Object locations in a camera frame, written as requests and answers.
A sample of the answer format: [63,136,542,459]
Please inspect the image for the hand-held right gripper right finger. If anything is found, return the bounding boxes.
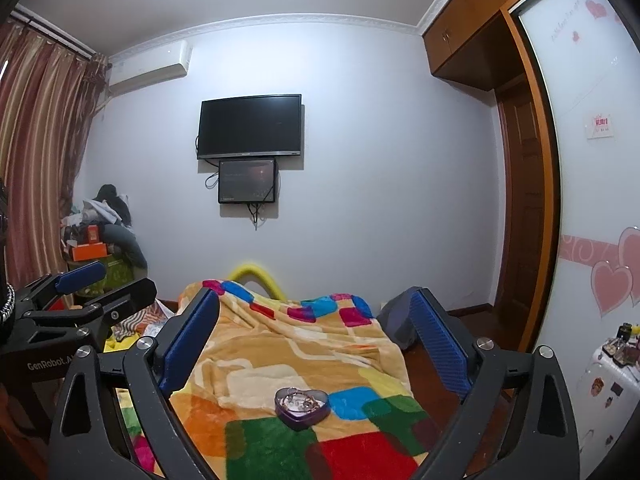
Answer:
[409,286,581,480]

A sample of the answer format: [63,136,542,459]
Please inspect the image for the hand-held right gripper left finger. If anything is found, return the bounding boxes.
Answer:
[47,287,222,480]

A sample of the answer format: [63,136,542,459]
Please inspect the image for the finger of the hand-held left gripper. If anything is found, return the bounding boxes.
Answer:
[22,277,158,335]
[15,260,107,313]

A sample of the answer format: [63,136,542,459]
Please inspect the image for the purple heart-shaped tin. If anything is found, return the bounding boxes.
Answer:
[274,386,331,432]

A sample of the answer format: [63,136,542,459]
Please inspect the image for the green patterned bag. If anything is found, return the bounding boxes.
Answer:
[75,255,137,295]

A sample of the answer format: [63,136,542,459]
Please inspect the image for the orange box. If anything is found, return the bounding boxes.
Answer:
[70,242,109,262]

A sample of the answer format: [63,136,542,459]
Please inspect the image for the striped cloth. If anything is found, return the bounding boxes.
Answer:
[112,304,172,342]

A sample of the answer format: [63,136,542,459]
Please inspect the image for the pile of clothes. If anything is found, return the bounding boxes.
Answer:
[62,185,148,286]

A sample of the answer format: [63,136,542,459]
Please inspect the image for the colourful patchwork blanket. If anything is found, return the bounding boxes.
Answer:
[167,280,431,480]

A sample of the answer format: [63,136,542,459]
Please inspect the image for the yellow foam tube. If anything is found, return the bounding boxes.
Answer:
[229,261,291,302]

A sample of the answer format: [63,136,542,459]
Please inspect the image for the striped red curtain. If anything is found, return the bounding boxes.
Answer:
[0,7,112,301]

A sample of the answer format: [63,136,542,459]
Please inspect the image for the wooden door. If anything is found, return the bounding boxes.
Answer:
[495,72,547,313]

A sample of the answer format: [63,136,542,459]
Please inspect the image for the cluster of cosmetic bottles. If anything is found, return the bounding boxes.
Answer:
[600,322,640,367]

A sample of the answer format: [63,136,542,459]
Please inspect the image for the white heart-decal wardrobe door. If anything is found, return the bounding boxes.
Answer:
[517,0,640,361]

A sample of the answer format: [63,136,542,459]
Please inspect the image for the white air conditioner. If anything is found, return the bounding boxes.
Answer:
[107,40,193,96]

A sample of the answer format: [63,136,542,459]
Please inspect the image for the white paper label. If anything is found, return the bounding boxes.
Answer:
[584,110,616,140]

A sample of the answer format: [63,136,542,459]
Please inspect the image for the wooden overhead cabinet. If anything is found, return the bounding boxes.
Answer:
[421,0,571,92]

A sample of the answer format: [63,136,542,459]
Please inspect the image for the small black wall monitor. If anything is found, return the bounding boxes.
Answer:
[217,158,279,205]

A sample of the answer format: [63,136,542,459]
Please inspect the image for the black wall television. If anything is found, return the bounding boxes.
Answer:
[196,94,303,161]

